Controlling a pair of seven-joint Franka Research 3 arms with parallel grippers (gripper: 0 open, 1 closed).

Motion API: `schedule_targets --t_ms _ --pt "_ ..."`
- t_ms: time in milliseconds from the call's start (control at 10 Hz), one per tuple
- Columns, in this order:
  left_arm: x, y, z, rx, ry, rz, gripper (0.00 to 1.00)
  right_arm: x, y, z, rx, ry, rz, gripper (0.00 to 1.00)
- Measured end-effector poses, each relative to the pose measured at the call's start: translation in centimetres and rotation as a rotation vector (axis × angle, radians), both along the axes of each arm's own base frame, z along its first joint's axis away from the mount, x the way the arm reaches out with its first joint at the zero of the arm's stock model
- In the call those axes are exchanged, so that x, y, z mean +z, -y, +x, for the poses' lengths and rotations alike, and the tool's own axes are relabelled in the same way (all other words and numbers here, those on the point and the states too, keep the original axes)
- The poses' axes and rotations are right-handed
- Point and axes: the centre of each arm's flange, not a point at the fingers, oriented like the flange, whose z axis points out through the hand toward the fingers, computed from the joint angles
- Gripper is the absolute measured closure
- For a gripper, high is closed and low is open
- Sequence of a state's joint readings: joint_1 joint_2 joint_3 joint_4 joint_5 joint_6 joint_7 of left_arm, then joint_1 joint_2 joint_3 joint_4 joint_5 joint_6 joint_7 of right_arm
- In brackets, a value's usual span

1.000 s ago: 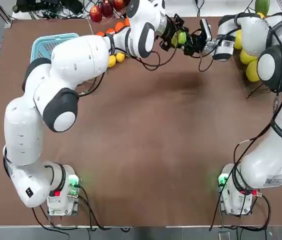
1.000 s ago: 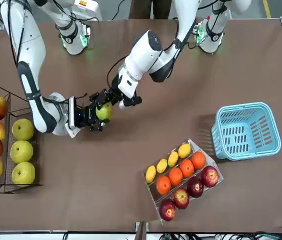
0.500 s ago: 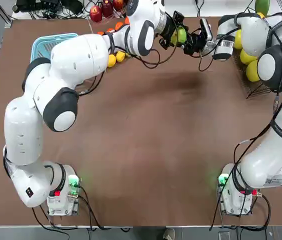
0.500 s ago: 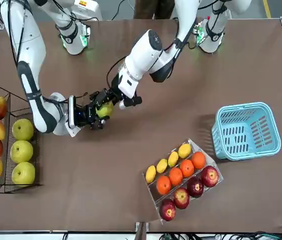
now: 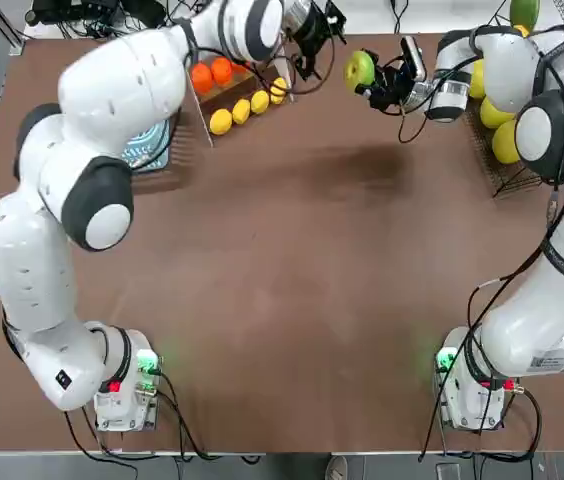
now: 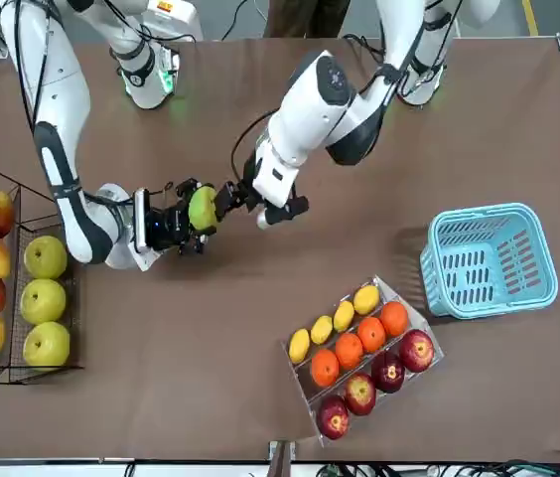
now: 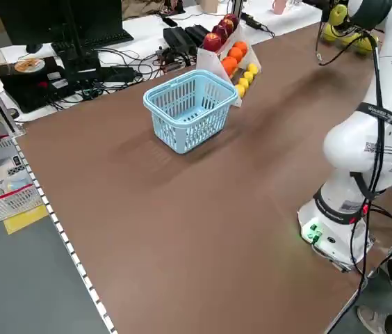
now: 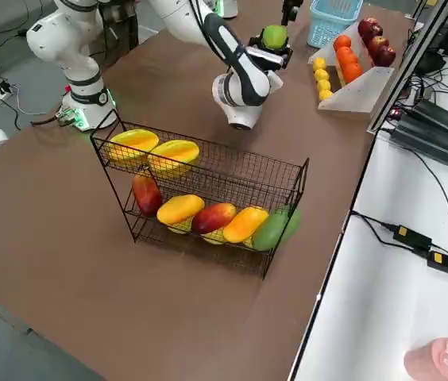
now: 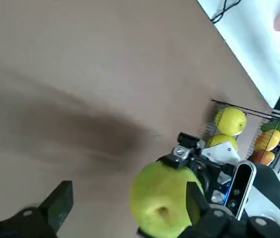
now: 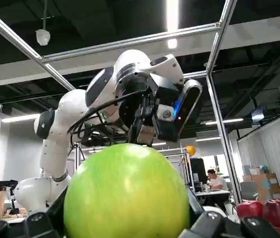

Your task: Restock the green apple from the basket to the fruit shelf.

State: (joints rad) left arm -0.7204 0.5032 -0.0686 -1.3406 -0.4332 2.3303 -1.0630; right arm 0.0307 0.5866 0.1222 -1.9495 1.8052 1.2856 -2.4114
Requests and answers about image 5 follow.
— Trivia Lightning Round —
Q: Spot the yellow lemon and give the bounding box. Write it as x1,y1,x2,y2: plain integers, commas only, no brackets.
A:
268,77,289,105
250,89,271,116
231,98,253,126
208,108,234,136

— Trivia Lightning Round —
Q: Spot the clear acrylic tiered fruit shelf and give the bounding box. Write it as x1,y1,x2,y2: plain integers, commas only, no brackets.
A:
181,49,296,149

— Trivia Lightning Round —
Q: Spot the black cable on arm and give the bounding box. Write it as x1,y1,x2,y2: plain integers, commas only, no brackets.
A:
396,24,564,389
1,0,348,401

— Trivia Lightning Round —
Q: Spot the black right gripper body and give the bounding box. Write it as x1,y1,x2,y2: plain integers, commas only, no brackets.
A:
369,59,416,114

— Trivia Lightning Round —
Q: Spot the black right arm base cable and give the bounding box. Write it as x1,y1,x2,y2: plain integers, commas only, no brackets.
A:
419,387,543,461

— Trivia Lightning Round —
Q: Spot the person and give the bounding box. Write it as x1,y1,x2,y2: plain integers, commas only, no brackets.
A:
325,454,349,480

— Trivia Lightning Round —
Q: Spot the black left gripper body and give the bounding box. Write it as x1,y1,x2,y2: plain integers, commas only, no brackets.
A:
292,3,337,55

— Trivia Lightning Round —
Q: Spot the black electronics box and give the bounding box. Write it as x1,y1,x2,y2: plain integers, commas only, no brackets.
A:
31,0,121,24

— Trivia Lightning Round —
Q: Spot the green apple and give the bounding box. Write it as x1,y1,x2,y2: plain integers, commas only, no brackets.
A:
491,119,523,165
467,58,487,99
479,95,516,130

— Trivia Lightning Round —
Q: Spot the black left arm base cable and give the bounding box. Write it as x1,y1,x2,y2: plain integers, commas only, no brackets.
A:
64,372,263,461

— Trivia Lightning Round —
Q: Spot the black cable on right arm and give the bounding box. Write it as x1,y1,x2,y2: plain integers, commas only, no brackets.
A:
396,24,564,389

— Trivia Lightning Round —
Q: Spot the black wire fruit shelf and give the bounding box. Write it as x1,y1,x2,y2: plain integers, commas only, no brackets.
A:
464,14,553,199

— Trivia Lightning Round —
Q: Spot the light blue plastic basket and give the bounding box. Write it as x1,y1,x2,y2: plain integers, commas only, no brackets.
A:
120,117,171,174

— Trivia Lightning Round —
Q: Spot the yellow-green apple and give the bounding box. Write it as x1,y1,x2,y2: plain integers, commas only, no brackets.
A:
344,49,377,93

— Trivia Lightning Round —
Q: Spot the black arm base cable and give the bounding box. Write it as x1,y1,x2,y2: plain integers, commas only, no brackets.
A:
419,387,543,461
64,372,263,461

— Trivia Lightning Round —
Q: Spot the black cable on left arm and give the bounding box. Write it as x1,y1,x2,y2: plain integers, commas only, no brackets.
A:
1,0,348,401

